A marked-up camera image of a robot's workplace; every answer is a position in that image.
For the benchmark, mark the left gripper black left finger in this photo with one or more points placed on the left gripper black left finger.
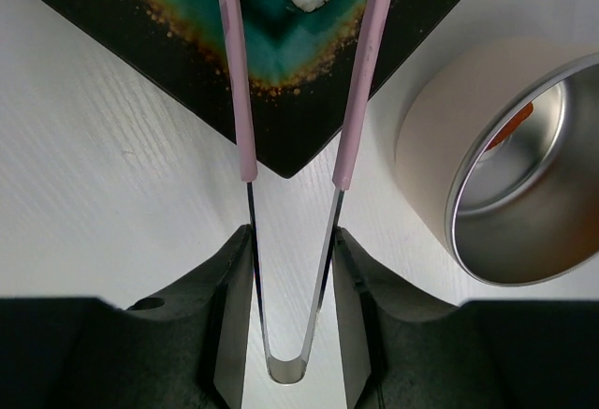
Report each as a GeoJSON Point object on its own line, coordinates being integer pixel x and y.
{"type": "Point", "coordinates": [182, 347]}

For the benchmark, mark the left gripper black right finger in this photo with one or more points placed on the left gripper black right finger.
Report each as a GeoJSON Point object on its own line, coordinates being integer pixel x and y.
{"type": "Point", "coordinates": [404, 348]}

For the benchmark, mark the gripper clear finger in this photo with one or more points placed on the gripper clear finger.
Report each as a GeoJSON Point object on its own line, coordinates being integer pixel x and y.
{"type": "Point", "coordinates": [289, 372]}

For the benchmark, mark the stainless steel bowl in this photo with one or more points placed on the stainless steel bowl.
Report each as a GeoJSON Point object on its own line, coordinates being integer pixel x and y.
{"type": "Point", "coordinates": [527, 210]}

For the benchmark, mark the orange sausage piece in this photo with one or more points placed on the orange sausage piece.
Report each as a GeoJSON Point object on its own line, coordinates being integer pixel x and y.
{"type": "Point", "coordinates": [509, 127]}

